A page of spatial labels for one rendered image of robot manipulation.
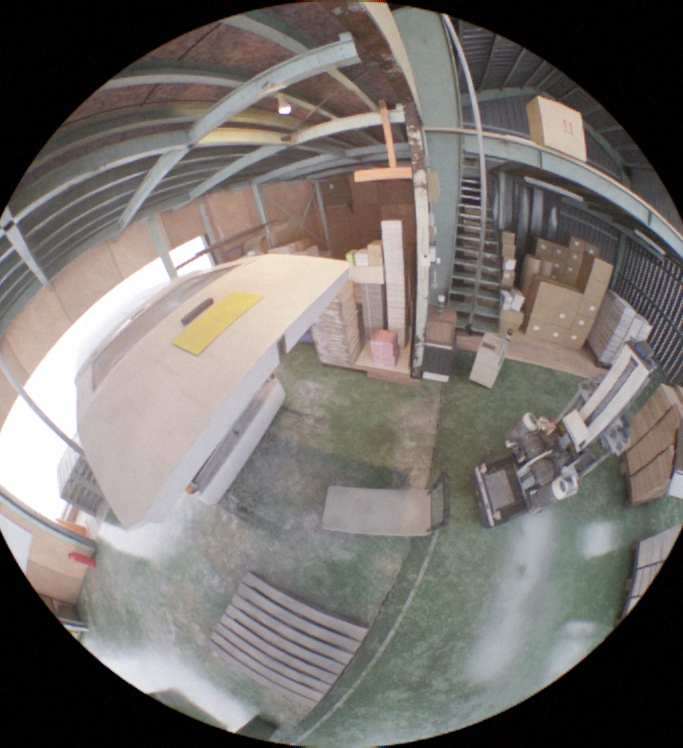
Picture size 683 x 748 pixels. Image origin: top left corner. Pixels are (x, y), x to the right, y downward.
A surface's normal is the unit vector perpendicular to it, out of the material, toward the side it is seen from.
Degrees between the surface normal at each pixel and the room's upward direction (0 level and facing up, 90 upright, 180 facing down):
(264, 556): 0
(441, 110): 90
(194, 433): 11
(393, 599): 0
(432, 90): 90
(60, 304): 90
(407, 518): 0
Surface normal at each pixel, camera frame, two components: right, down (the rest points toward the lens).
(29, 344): 0.91, 0.18
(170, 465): 0.00, -0.62
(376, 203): -0.39, 0.69
